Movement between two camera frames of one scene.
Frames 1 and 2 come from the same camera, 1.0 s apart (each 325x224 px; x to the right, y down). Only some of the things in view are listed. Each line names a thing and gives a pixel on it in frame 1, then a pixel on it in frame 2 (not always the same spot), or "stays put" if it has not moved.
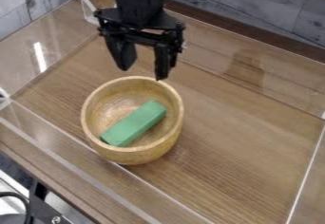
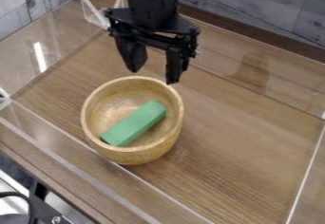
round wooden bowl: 133,120 stays put
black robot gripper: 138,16 -> 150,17
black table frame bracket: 42,213 stays put
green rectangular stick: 137,122 stays put
